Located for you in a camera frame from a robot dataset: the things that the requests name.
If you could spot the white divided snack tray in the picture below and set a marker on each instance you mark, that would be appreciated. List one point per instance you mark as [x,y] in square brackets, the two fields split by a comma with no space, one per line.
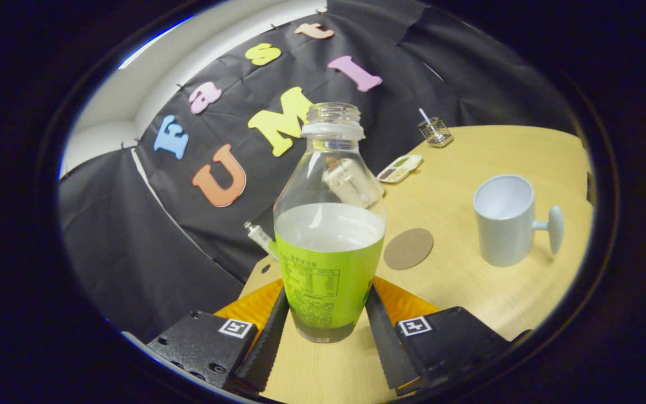
[399,169]

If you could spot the white cup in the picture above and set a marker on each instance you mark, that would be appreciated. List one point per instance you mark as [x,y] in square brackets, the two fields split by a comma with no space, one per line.
[502,235]

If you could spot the small white green bottle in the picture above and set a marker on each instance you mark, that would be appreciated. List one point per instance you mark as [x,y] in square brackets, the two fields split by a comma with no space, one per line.
[258,235]

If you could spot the green label juice bottle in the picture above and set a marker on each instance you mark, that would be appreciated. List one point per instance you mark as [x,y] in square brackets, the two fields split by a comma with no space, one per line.
[328,269]

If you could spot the wooden table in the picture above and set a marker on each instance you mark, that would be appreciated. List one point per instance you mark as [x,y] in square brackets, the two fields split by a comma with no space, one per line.
[469,303]

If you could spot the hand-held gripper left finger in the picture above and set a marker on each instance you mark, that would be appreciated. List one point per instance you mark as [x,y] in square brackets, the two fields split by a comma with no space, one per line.
[270,348]

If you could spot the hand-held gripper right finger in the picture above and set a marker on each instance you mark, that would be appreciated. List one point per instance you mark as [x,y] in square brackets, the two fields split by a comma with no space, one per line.
[384,348]

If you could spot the round brown coaster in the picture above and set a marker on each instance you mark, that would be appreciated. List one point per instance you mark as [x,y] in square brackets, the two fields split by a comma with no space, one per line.
[408,248]

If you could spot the cream toaster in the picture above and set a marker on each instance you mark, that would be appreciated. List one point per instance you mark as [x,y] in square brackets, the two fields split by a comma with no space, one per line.
[351,182]

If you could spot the white straw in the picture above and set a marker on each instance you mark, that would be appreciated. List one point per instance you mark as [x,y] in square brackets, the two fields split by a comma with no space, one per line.
[424,116]

